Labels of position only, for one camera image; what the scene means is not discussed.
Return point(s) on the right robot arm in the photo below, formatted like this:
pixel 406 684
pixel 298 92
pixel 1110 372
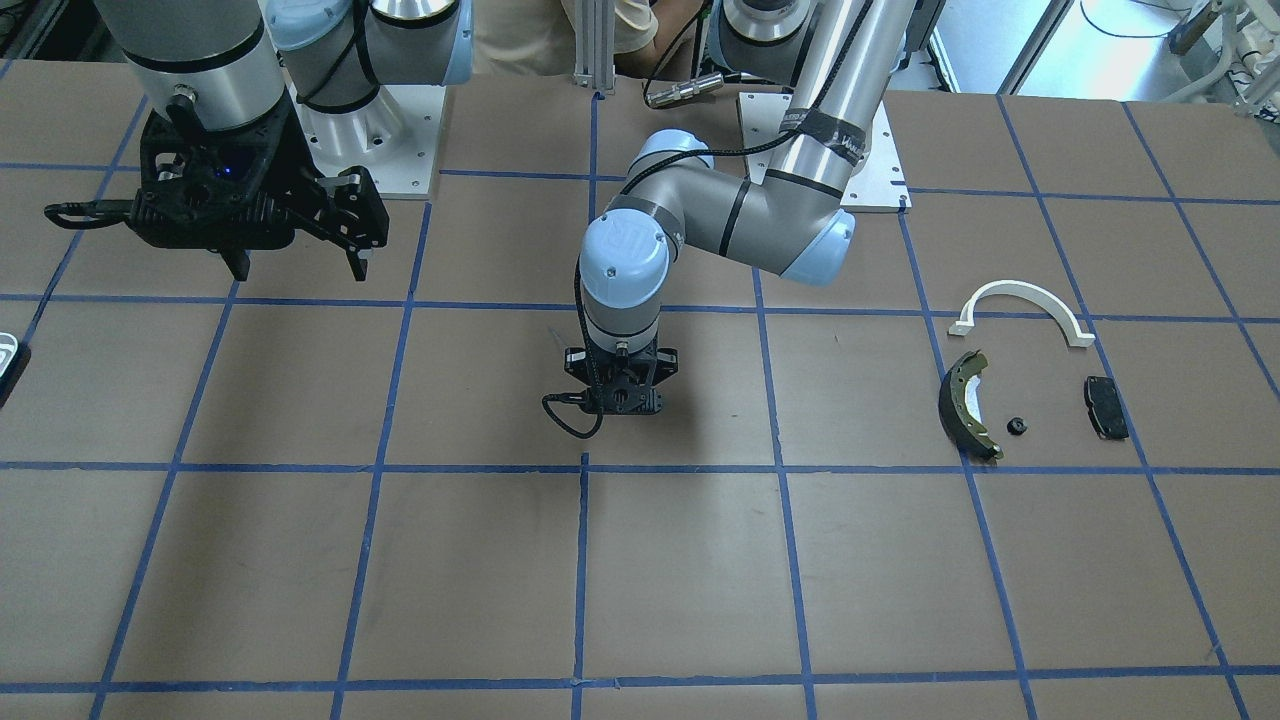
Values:
pixel 238 57

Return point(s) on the white curved plastic bracket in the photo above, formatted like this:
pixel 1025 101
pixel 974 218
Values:
pixel 1073 332

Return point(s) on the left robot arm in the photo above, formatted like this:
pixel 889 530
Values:
pixel 837 57

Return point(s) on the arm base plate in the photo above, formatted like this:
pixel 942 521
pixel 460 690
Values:
pixel 878 185
pixel 396 137

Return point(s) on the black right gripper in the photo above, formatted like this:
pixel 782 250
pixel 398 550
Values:
pixel 294 170

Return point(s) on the person in beige shirt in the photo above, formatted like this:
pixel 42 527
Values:
pixel 538 38

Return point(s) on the silver cable connector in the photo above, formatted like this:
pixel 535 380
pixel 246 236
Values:
pixel 683 91

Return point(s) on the black white device at edge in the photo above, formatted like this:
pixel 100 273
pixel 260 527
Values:
pixel 14 359

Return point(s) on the aluminium frame post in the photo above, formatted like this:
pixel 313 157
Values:
pixel 593 61

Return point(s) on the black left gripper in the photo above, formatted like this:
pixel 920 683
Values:
pixel 663 361

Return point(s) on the black brake pad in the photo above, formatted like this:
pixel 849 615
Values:
pixel 1105 408

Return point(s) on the curved brake shoe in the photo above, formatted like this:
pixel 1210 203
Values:
pixel 960 410

